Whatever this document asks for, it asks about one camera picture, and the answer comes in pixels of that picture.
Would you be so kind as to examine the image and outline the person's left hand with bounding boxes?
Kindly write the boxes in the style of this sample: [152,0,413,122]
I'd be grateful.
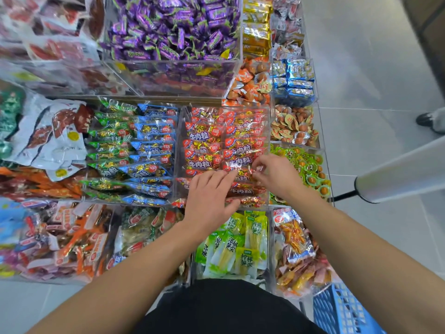
[184,169,243,238]

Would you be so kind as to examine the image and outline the person's right hand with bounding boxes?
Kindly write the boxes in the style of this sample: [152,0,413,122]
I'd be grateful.
[250,153,308,204]

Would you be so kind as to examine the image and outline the beef cube packets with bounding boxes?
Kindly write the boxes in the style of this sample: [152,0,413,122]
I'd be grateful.
[173,107,272,211]

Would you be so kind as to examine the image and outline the row of blue beef packets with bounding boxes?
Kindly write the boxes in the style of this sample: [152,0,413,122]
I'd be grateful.
[121,101,182,209]

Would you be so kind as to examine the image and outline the row of green beef packets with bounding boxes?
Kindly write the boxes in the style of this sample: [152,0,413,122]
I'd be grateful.
[80,96,152,206]

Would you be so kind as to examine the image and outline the clear acrylic snack shelves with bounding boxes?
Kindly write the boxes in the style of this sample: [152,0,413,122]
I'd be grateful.
[0,0,343,305]

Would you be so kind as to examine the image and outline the blue plastic shopping basket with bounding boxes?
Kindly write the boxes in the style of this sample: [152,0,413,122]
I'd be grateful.
[312,281,388,334]

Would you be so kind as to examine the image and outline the person's right forearm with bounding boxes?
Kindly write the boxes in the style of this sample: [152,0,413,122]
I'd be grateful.
[288,191,445,334]

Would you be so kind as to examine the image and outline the person's left forearm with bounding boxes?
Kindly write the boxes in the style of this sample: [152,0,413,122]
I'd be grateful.
[28,222,200,334]

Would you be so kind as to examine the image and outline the person's black clothing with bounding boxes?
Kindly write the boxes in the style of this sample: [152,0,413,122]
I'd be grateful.
[132,278,329,334]

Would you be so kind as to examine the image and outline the pile of green egg packets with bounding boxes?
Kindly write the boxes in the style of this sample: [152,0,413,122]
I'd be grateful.
[269,144,333,206]

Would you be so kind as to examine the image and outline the pile of lime green packets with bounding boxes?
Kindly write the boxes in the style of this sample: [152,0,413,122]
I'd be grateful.
[194,210,270,280]

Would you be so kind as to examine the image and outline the pile of orange brown packets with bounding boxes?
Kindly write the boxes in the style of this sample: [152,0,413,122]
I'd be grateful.
[224,55,322,148]

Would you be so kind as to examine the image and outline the black pole rod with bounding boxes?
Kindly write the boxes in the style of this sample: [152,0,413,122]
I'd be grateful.
[328,190,358,204]

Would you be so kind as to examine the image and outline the pile of beige packets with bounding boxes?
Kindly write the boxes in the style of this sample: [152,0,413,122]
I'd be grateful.
[104,206,190,284]

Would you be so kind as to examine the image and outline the pile of pink-label meat packets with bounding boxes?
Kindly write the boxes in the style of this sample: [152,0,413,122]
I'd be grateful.
[269,206,339,299]

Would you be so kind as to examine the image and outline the pile of blue orange packets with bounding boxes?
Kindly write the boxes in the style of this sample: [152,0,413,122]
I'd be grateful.
[270,58,318,109]

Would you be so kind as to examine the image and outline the pile of red brown packets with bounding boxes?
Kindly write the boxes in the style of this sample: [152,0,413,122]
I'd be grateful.
[17,201,117,284]

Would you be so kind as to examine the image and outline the pile of gold candy packets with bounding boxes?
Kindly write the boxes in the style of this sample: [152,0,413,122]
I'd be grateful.
[241,0,275,60]

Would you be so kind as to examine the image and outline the pile of white meat packets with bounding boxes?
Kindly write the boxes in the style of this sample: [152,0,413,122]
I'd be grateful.
[7,94,96,183]

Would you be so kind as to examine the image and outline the pile of dark orange packets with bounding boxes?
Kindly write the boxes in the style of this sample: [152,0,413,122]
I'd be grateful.
[0,167,86,202]

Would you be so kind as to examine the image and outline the pile of purple candies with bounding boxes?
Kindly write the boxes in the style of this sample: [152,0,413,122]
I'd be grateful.
[104,0,242,64]

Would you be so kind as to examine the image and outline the blue toy candy packet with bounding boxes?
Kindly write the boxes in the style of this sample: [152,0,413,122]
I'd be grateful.
[0,204,30,245]

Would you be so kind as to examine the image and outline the wooden cabinet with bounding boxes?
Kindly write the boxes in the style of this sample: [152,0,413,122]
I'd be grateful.
[405,0,445,77]

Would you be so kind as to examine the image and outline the green vacuum packet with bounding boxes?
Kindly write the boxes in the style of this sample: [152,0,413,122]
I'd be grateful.
[0,82,29,162]

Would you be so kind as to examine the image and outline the pile of red sausage packets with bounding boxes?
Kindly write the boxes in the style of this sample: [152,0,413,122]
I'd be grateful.
[0,0,110,89]

